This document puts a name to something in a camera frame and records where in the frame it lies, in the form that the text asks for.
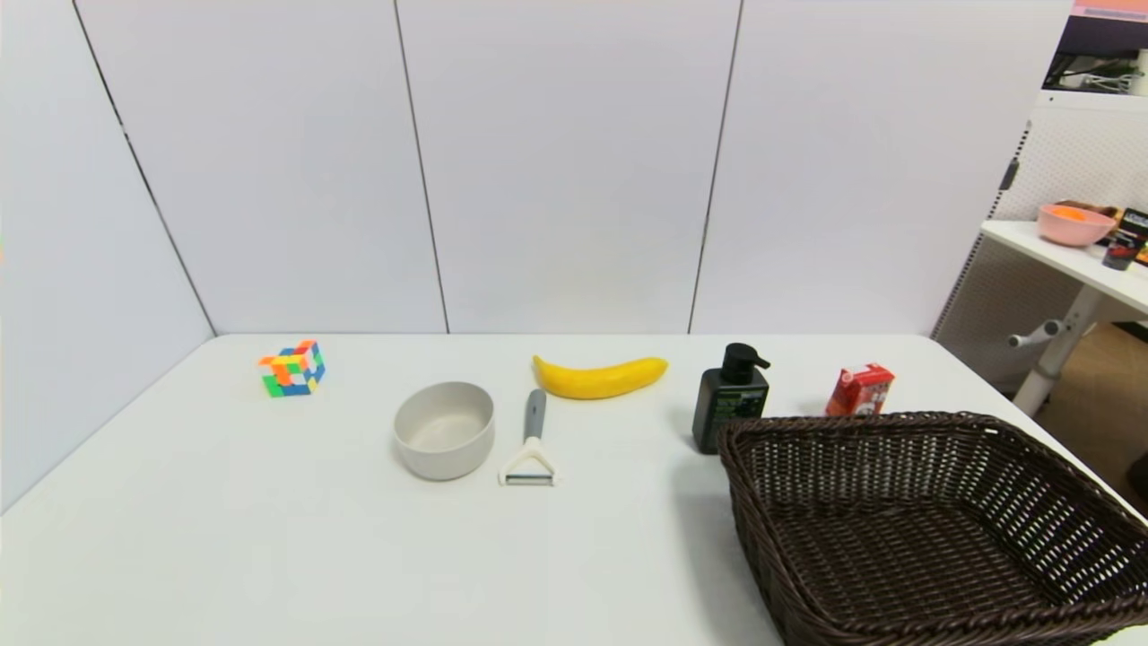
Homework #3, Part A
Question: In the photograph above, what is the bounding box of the colourful puzzle cube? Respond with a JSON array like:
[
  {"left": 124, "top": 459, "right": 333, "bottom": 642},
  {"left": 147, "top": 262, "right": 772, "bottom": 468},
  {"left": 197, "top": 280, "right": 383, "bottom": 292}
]
[{"left": 258, "top": 339, "right": 326, "bottom": 398}]

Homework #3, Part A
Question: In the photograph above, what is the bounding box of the red drink carton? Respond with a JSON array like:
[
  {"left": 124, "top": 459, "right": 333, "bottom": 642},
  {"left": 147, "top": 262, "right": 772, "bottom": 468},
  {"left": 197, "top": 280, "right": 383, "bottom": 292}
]
[{"left": 826, "top": 363, "right": 896, "bottom": 417}]

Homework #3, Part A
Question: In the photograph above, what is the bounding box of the pink bowl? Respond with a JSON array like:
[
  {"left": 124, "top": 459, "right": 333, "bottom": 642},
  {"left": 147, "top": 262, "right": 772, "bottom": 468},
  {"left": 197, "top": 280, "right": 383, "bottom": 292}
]
[{"left": 1038, "top": 204, "right": 1118, "bottom": 248}]

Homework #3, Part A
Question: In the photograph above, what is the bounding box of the grey handled white peeler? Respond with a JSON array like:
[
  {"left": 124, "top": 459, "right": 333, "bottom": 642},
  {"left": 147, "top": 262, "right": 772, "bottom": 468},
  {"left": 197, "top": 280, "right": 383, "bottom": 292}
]
[{"left": 499, "top": 388, "right": 560, "bottom": 488}]

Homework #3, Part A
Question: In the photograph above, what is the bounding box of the dark brown wicker basket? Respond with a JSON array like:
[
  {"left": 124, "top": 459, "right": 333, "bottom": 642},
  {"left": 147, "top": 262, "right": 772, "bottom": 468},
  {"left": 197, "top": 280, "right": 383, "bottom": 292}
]
[{"left": 716, "top": 411, "right": 1148, "bottom": 646}]

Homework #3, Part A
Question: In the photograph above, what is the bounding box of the white side table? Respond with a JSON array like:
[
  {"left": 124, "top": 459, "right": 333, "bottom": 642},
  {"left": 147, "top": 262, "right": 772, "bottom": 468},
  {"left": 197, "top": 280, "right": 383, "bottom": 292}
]
[{"left": 981, "top": 220, "right": 1148, "bottom": 418}]

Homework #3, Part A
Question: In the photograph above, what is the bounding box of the white round bowl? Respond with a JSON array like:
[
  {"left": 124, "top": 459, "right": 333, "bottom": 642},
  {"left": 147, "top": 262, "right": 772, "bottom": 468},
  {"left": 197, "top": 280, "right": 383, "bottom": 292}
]
[{"left": 392, "top": 381, "right": 496, "bottom": 482}]

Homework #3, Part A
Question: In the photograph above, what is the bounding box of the white perforated panel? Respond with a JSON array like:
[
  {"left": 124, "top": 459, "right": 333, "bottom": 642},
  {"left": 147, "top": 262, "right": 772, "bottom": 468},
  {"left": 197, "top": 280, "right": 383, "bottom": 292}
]
[{"left": 931, "top": 90, "right": 1148, "bottom": 396}]

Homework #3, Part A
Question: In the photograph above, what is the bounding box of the black pump soap bottle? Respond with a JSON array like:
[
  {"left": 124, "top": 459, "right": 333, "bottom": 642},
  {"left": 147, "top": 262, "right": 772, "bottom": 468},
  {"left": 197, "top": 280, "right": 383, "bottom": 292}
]
[{"left": 691, "top": 343, "right": 771, "bottom": 455}]

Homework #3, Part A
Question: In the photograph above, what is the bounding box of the yellow banana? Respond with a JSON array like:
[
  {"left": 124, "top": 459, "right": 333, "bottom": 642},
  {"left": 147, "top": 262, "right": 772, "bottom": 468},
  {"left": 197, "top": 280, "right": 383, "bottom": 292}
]
[{"left": 533, "top": 355, "right": 669, "bottom": 401}]

